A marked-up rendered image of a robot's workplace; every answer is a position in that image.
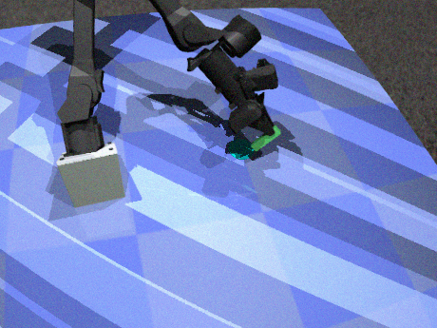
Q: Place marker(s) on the cyan circle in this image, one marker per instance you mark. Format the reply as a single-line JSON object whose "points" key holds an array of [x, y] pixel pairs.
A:
{"points": [[241, 149]]}

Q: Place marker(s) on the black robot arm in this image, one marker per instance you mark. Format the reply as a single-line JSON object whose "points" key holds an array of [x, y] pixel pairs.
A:
{"points": [[83, 134]]}

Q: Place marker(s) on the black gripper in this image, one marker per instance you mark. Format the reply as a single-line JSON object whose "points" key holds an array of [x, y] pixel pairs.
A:
{"points": [[249, 112]]}

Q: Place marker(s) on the green rectangular post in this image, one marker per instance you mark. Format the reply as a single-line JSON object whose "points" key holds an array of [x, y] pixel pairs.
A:
{"points": [[264, 139]]}

